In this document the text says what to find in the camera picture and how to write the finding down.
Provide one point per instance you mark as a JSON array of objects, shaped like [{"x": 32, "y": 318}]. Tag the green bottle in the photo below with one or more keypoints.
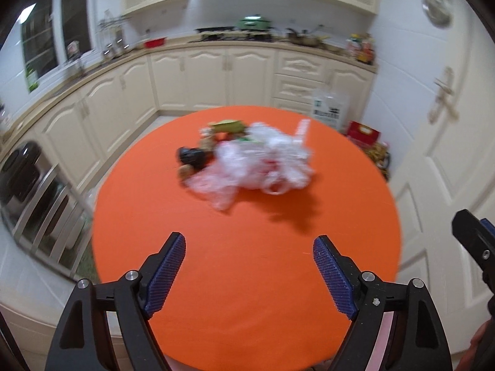
[{"x": 31, "y": 81}]

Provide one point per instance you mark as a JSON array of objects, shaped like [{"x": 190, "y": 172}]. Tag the brown scrap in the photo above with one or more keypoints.
[{"x": 185, "y": 172}]

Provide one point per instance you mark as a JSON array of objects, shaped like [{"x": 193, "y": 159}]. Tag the pinkish clear plastic wrapper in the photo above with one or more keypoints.
[{"x": 216, "y": 189}]

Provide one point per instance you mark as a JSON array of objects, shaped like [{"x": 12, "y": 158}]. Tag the dark kitchen window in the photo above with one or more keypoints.
[{"x": 58, "y": 27}]

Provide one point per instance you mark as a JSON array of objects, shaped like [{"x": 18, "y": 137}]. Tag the steel sink faucet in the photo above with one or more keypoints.
[{"x": 81, "y": 65}]

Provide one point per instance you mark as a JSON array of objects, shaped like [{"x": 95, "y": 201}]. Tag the wall utensil rack with ladles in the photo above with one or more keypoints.
[{"x": 112, "y": 34}]

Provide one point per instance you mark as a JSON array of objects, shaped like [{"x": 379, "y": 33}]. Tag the green cooking pot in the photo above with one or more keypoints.
[{"x": 253, "y": 23}]

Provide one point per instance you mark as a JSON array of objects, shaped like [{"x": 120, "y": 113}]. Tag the clear plastic bag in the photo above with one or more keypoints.
[{"x": 263, "y": 150}]

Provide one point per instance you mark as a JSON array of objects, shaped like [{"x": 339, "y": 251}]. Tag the black gas stove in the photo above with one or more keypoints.
[{"x": 232, "y": 34}]

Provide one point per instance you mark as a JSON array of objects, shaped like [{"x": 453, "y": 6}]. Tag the cream base kitchen cabinets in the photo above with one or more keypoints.
[{"x": 185, "y": 77}]

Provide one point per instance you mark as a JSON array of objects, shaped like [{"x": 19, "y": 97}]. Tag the red box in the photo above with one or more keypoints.
[{"x": 363, "y": 133}]

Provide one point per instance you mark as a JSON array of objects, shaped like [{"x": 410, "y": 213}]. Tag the orange covered round table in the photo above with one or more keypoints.
[{"x": 239, "y": 239}]

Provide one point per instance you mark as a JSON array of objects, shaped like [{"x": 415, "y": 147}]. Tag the cream cabinet drawer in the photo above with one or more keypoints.
[
  {"x": 290, "y": 104},
  {"x": 296, "y": 89},
  {"x": 299, "y": 65}
]

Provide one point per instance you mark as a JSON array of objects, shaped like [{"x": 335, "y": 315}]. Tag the clear printed rice bag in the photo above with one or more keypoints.
[{"x": 328, "y": 110}]

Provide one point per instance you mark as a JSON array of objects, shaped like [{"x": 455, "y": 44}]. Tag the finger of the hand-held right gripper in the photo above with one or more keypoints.
[{"x": 473, "y": 239}]

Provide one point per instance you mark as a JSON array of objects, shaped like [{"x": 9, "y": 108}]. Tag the red plastic basin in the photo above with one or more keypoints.
[{"x": 155, "y": 43}]

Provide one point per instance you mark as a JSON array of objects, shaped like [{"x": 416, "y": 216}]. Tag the cluster of condiment bottles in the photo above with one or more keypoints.
[{"x": 361, "y": 48}]

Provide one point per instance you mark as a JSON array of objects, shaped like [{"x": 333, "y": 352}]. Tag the small pink object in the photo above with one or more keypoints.
[{"x": 72, "y": 50}]

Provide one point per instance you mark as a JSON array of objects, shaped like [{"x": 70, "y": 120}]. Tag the green snack packet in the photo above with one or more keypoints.
[{"x": 228, "y": 126}]

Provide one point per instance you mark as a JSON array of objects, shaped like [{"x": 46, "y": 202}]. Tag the beige scrap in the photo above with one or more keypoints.
[{"x": 207, "y": 139}]

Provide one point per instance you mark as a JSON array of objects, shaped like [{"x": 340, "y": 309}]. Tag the steel wok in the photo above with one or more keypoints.
[{"x": 303, "y": 38}]

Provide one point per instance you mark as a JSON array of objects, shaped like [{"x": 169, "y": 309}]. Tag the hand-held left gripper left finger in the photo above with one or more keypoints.
[{"x": 166, "y": 274}]

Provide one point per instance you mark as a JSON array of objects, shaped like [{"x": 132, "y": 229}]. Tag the stainless built-in appliance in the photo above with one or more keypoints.
[{"x": 34, "y": 201}]

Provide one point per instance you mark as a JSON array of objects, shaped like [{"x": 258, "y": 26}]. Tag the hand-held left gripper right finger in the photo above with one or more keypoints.
[{"x": 334, "y": 278}]

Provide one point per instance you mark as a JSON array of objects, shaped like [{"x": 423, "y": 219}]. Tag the cream panelled door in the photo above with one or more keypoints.
[{"x": 437, "y": 185}]

